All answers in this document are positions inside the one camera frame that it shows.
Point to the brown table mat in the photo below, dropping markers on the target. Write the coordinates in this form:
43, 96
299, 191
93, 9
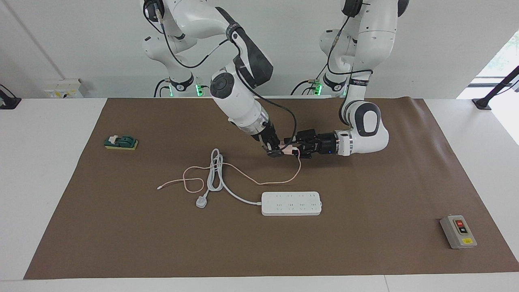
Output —
284, 251

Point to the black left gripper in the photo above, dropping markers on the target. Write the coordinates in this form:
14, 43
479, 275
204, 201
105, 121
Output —
320, 144

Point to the white power strip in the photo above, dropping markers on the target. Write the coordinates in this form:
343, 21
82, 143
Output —
292, 205

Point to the pink charger adapter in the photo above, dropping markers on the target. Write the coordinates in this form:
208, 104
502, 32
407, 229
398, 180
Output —
288, 151

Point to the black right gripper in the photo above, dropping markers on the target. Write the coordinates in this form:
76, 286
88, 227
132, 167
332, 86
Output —
268, 138

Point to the white wall outlet box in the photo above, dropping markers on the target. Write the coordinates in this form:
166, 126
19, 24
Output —
61, 87

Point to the black clamp mount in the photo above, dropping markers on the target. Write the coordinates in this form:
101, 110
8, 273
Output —
8, 103

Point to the green knife switch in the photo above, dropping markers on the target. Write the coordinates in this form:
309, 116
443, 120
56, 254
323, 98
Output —
121, 142

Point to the grey push-button switch box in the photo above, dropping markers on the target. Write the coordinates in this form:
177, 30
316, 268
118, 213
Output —
456, 233

